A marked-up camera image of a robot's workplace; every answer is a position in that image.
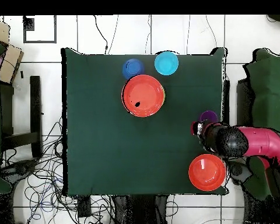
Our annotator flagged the large orange bowl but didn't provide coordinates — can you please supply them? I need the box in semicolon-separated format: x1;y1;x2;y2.
121;74;166;118
188;153;227;192

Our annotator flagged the small light blue bowl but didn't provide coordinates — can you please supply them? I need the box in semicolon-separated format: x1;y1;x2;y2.
154;51;180;76

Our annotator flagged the small dark blue bowl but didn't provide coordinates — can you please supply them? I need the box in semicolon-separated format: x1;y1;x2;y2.
122;58;146;80

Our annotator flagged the purple cup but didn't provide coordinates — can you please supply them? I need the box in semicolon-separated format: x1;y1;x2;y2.
198;110;219;124

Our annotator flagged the black box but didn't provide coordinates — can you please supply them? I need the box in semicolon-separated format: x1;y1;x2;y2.
235;78;255;128

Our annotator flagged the grey stand foot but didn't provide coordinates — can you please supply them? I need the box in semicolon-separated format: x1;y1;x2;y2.
0;158;40;185
227;160;253;186

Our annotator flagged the dark green table cloth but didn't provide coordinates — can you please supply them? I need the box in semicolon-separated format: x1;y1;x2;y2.
61;47;228;196

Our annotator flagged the black power strip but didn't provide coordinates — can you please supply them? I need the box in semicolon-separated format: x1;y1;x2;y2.
77;195;92;218

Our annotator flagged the black floor cable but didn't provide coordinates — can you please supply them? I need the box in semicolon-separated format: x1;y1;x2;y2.
92;15;109;55

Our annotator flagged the black chair frame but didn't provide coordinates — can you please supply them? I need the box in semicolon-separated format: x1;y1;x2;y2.
1;75;43;159

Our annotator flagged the black square floor frame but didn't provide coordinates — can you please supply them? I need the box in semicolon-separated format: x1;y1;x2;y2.
23;15;57;44

